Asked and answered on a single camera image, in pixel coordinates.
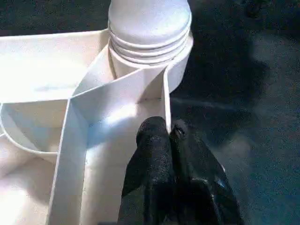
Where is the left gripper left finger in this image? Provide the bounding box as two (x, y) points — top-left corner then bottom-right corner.
(117, 116), (176, 225)

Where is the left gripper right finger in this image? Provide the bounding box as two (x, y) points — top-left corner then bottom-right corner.
(171, 119), (244, 225)

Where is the white plastic table top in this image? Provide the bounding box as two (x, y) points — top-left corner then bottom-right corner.
(0, 29), (194, 225)

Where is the white plastic table leg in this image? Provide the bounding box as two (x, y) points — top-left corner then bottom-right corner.
(108, 0), (192, 64)

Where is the black work mat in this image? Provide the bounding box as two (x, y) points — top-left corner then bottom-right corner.
(0, 0), (300, 225)

